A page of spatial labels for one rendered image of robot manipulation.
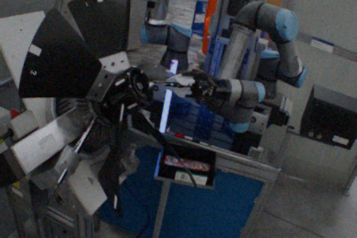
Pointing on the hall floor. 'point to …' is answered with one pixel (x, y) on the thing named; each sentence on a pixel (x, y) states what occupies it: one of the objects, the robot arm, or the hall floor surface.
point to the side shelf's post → (19, 224)
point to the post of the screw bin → (161, 208)
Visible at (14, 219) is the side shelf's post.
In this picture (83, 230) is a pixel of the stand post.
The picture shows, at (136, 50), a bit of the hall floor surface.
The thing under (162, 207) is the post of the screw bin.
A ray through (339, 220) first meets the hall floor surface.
